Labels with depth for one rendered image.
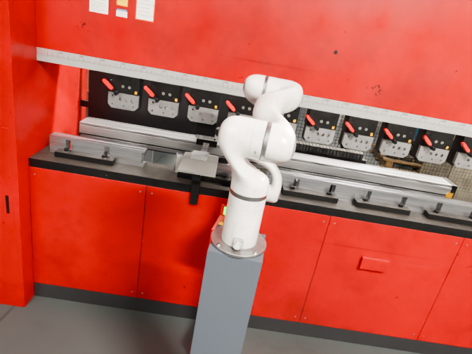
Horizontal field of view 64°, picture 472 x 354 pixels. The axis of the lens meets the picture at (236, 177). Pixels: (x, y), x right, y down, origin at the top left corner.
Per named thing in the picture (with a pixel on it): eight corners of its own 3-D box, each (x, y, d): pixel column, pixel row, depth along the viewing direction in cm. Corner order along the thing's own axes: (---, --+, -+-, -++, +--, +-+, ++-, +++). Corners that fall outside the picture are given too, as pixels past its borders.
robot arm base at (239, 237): (264, 264, 119) (276, 212, 112) (205, 251, 120) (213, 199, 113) (267, 234, 137) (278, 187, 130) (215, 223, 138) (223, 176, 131)
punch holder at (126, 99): (107, 106, 190) (109, 73, 184) (112, 103, 198) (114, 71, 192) (137, 112, 191) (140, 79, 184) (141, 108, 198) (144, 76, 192)
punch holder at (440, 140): (416, 160, 197) (427, 129, 191) (409, 154, 205) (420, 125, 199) (443, 164, 198) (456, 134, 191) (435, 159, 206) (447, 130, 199)
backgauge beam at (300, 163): (78, 138, 225) (78, 121, 221) (87, 132, 238) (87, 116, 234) (451, 201, 235) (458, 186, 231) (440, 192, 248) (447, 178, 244)
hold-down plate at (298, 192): (282, 194, 202) (283, 189, 201) (281, 190, 207) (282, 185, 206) (337, 204, 203) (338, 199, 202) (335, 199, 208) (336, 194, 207)
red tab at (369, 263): (359, 268, 209) (362, 258, 206) (358, 266, 210) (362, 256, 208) (385, 272, 209) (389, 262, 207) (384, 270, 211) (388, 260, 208)
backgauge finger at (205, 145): (192, 152, 205) (193, 144, 203) (197, 138, 229) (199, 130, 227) (214, 156, 206) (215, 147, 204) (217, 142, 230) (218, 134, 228)
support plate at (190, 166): (177, 171, 177) (177, 169, 177) (185, 153, 201) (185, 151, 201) (215, 178, 178) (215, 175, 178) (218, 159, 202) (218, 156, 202)
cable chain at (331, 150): (295, 148, 240) (296, 142, 238) (293, 145, 245) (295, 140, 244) (362, 160, 242) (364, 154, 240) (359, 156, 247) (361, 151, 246)
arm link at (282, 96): (236, 163, 114) (289, 175, 112) (241, 128, 107) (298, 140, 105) (260, 97, 154) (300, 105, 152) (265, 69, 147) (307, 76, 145)
